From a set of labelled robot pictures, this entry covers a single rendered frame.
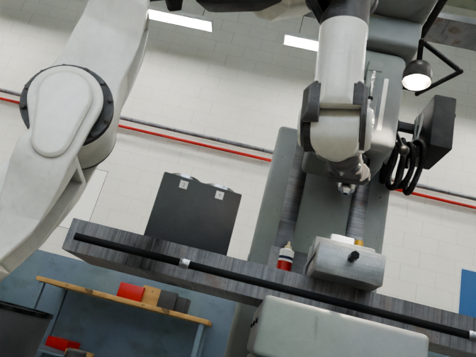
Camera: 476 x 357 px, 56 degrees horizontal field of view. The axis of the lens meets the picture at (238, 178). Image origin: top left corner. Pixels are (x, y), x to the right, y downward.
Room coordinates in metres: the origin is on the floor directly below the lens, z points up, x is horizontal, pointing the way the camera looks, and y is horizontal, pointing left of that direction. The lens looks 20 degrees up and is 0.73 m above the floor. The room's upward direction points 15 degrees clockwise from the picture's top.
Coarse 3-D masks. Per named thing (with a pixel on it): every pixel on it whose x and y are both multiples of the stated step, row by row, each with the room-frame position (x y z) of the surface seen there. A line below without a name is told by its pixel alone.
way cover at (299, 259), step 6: (276, 246) 1.54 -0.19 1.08; (270, 252) 1.53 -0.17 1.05; (276, 252) 1.53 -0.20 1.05; (300, 252) 1.53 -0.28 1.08; (270, 258) 1.52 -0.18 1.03; (276, 258) 1.52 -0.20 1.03; (294, 258) 1.52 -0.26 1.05; (300, 258) 1.52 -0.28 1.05; (306, 258) 1.52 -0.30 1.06; (270, 264) 1.50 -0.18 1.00; (276, 264) 1.51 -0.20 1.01; (294, 264) 1.51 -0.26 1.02; (300, 264) 1.51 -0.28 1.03; (294, 270) 1.50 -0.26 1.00; (300, 270) 1.50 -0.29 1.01
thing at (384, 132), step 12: (372, 60) 1.08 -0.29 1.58; (384, 60) 1.07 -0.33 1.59; (396, 60) 1.07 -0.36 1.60; (384, 72) 1.07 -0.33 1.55; (396, 72) 1.07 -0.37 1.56; (384, 84) 1.07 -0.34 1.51; (396, 84) 1.07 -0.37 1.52; (384, 96) 1.07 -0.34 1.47; (396, 96) 1.07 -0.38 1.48; (384, 108) 1.07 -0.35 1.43; (396, 108) 1.07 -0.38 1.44; (384, 120) 1.07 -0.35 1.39; (396, 120) 1.08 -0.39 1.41; (372, 132) 1.07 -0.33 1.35; (384, 132) 1.07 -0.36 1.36; (396, 132) 1.08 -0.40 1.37; (372, 144) 1.08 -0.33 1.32; (384, 144) 1.08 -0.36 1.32; (372, 156) 1.14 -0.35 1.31; (384, 156) 1.12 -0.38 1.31; (372, 168) 1.21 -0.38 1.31
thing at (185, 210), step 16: (176, 176) 1.13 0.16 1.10; (192, 176) 1.15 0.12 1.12; (160, 192) 1.13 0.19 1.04; (176, 192) 1.13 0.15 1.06; (192, 192) 1.14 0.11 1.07; (208, 192) 1.14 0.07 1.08; (224, 192) 1.14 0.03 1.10; (160, 208) 1.13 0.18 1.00; (176, 208) 1.13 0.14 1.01; (192, 208) 1.14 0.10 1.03; (208, 208) 1.14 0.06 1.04; (224, 208) 1.15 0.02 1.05; (160, 224) 1.13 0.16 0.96; (176, 224) 1.13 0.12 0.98; (192, 224) 1.14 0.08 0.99; (208, 224) 1.14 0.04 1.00; (224, 224) 1.15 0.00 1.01; (176, 240) 1.14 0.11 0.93; (192, 240) 1.14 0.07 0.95; (208, 240) 1.14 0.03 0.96; (224, 240) 1.15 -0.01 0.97
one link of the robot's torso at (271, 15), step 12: (204, 0) 0.74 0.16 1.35; (216, 0) 0.73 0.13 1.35; (228, 0) 0.73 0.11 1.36; (240, 0) 0.73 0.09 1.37; (252, 0) 0.74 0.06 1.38; (264, 0) 0.74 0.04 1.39; (276, 0) 0.74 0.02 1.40; (288, 0) 0.73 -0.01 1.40; (300, 0) 0.74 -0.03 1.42; (216, 12) 0.78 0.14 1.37; (228, 12) 0.80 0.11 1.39; (264, 12) 0.78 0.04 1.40; (276, 12) 0.77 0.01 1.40; (288, 12) 0.76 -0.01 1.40; (300, 12) 0.78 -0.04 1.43
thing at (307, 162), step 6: (306, 156) 1.34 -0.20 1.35; (312, 156) 1.30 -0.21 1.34; (306, 162) 1.37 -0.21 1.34; (312, 162) 1.35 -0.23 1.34; (318, 162) 1.34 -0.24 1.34; (324, 162) 1.32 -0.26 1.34; (306, 168) 1.41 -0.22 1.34; (312, 168) 1.39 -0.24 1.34; (318, 168) 1.38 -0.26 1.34; (324, 168) 1.37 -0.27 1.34; (378, 168) 1.27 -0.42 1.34; (318, 174) 1.44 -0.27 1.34; (372, 174) 1.32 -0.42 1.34
